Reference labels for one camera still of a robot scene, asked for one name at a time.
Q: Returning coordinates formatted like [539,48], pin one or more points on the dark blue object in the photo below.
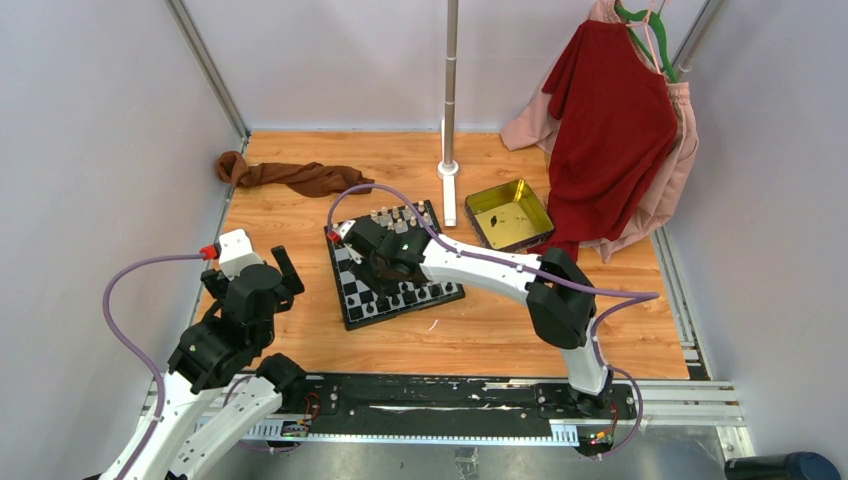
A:
[792,466]

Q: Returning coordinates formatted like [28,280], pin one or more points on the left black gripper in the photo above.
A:
[292,282]

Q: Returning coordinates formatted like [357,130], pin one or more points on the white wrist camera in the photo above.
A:
[344,232]
[236,253]

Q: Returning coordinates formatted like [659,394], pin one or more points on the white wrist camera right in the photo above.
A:
[344,232]

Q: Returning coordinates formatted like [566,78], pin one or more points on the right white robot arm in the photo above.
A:
[552,288]

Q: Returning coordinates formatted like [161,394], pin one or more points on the red shirt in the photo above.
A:
[616,128]

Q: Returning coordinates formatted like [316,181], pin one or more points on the brown cloth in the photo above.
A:
[311,180]

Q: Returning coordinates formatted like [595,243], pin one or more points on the black white chessboard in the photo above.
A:
[362,307]

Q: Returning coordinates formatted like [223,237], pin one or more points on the pink garment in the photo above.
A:
[535,127]

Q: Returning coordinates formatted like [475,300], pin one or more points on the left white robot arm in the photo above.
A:
[168,443]

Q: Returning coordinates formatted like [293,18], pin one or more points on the metal pole with base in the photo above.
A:
[448,167]

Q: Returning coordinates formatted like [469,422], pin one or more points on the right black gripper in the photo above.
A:
[385,287]

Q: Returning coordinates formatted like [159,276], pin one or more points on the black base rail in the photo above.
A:
[458,406]

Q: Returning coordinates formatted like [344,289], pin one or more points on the green hanger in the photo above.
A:
[648,32]

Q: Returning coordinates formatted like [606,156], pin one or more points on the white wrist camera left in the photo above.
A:
[236,253]

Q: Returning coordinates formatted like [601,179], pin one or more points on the gold metal tin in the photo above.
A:
[509,217]

